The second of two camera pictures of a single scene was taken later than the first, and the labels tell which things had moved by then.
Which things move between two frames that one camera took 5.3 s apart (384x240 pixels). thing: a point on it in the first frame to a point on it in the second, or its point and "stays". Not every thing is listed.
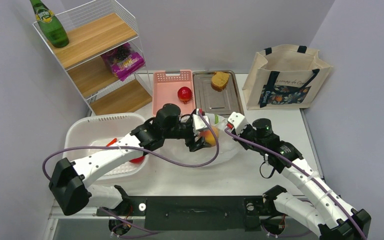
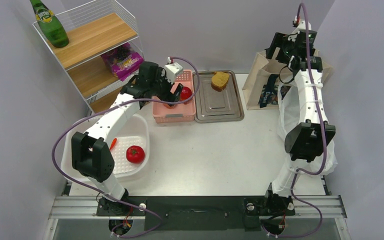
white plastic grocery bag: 223,148 to 289,117
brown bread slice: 219,80 stays
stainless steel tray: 212,101 stays
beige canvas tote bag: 288,77 stays
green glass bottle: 51,25 stays
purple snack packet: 124,61 stays
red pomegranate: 184,94 stays
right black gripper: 248,127 to 277,42
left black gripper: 199,142 to 168,96
